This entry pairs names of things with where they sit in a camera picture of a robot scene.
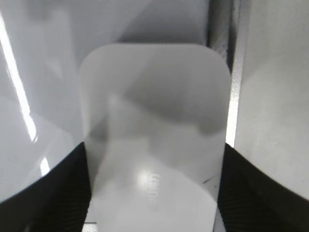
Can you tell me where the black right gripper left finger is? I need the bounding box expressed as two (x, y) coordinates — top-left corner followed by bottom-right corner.
(0, 142), (92, 232)

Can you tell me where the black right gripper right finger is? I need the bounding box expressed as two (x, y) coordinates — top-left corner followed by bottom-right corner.
(218, 144), (309, 232)

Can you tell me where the white board eraser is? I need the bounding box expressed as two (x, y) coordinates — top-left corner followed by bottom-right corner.
(79, 43), (231, 232)

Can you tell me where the white board with grey frame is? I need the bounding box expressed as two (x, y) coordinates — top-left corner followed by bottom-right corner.
(0, 0), (233, 202)

